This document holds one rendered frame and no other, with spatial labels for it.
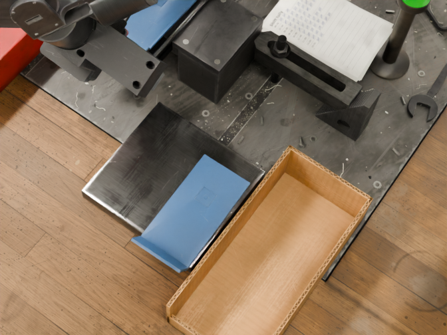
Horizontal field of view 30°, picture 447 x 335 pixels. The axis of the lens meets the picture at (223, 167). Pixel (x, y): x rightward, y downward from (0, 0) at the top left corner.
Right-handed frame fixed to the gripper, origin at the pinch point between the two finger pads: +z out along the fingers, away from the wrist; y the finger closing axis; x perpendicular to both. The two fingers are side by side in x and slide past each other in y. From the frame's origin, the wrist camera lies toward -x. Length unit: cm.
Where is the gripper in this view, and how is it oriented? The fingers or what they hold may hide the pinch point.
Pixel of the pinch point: (110, 40)
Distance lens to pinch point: 103.8
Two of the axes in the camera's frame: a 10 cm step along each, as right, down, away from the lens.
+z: 1.7, -0.1, 9.9
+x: -8.0, -5.8, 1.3
